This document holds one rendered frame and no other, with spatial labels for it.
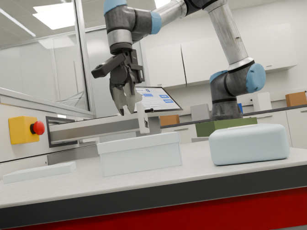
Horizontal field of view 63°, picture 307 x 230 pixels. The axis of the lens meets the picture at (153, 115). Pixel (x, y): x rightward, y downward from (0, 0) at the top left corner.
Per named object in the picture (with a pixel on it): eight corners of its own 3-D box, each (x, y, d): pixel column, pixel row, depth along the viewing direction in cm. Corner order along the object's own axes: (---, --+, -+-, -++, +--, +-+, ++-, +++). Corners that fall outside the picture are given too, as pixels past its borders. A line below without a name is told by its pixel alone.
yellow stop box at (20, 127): (42, 141, 73) (39, 116, 73) (29, 142, 66) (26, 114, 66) (25, 143, 73) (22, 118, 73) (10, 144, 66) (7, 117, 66)
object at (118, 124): (145, 130, 114) (143, 116, 115) (140, 129, 88) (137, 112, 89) (58, 143, 115) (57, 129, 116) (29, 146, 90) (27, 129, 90)
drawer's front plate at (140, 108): (150, 132, 116) (146, 109, 116) (145, 133, 87) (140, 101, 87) (145, 133, 116) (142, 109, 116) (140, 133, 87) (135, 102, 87)
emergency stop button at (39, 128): (46, 134, 71) (45, 120, 72) (39, 134, 67) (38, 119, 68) (36, 136, 71) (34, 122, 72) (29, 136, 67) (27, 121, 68)
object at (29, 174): (76, 168, 60) (75, 160, 60) (71, 172, 51) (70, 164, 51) (18, 177, 57) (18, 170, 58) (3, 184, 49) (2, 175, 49)
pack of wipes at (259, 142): (216, 153, 47) (212, 129, 47) (271, 147, 44) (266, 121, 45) (212, 167, 32) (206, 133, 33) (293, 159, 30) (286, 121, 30)
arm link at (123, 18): (132, -3, 80) (107, -8, 75) (137, 30, 79) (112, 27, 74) (122, 9, 86) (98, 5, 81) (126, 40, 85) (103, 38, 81)
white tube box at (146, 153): (177, 159, 47) (173, 131, 47) (184, 164, 38) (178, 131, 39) (110, 169, 47) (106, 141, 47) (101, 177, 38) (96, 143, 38)
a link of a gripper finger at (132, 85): (139, 93, 74) (131, 65, 75) (135, 93, 73) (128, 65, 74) (128, 99, 77) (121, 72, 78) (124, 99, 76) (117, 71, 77)
